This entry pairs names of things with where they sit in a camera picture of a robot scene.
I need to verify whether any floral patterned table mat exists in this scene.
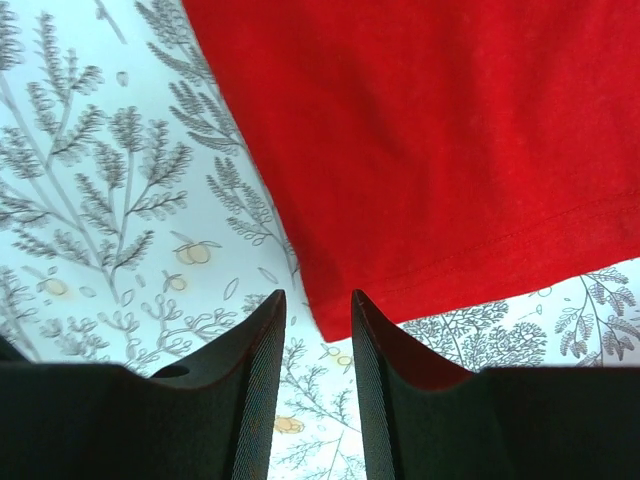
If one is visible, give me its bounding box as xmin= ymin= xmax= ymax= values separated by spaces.
xmin=1 ymin=1 xmax=639 ymax=479

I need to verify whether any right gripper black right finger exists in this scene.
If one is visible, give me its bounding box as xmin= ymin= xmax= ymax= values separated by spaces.
xmin=351 ymin=291 xmax=639 ymax=479

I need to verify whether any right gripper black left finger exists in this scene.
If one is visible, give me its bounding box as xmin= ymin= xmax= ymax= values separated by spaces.
xmin=1 ymin=290 xmax=286 ymax=479

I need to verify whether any red t shirt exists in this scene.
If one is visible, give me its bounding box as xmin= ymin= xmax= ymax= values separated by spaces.
xmin=184 ymin=1 xmax=639 ymax=342

